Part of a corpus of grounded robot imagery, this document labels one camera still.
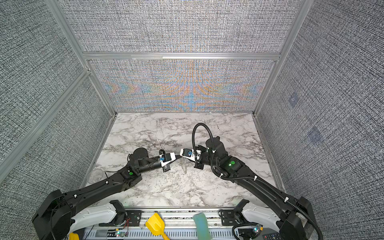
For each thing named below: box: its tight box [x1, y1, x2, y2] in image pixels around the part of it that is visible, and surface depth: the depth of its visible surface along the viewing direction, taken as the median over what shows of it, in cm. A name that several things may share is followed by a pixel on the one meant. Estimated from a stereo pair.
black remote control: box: [262, 232, 285, 240], surface depth 70 cm
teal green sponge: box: [192, 213, 213, 240], surface depth 73 cm
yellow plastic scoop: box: [145, 212, 170, 240], surface depth 73 cm
